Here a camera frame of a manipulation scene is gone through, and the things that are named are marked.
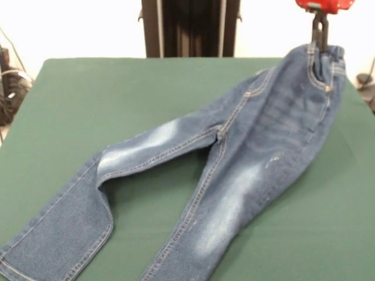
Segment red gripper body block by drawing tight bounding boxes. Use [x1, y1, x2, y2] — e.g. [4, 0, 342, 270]
[294, 0, 357, 15]

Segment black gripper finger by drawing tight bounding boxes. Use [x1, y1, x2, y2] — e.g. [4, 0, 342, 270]
[319, 12, 329, 51]
[310, 11, 322, 45]

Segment blue denim jeans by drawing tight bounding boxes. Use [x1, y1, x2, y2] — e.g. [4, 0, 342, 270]
[0, 43, 348, 281]

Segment black metal column stand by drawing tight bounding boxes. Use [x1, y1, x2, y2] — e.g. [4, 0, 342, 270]
[137, 0, 244, 59]

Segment dark green table cloth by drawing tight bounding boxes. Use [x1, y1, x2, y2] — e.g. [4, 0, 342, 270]
[0, 57, 375, 281]

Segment black upright power strip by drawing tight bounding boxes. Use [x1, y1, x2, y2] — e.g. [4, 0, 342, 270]
[0, 46, 12, 71]

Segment white cable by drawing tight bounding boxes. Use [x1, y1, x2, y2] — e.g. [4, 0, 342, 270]
[0, 67, 32, 87]

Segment black cable bundle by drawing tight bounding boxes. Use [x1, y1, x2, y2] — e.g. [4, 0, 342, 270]
[0, 67, 33, 126]

